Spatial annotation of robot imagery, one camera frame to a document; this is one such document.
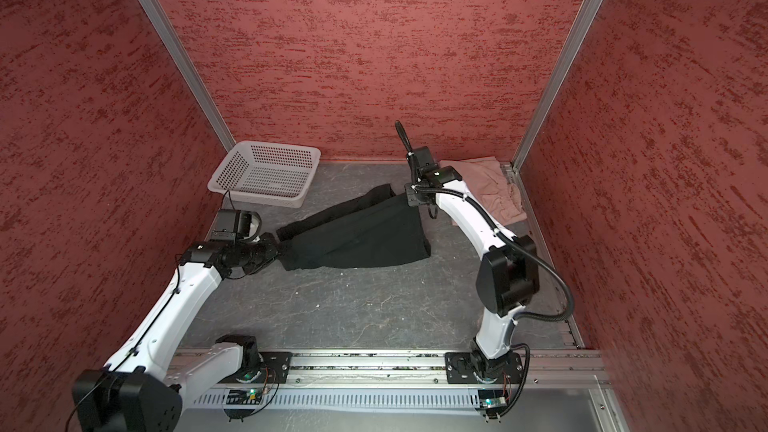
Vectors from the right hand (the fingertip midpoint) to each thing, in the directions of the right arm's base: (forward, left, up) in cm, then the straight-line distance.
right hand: (420, 198), depth 88 cm
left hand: (-16, +40, -4) cm, 43 cm away
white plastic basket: (+28, +58, -16) cm, 66 cm away
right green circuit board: (-49, -14, -18) cm, 54 cm away
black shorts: (-7, +14, -5) cm, 16 cm away
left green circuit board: (-47, +46, -18) cm, 68 cm away
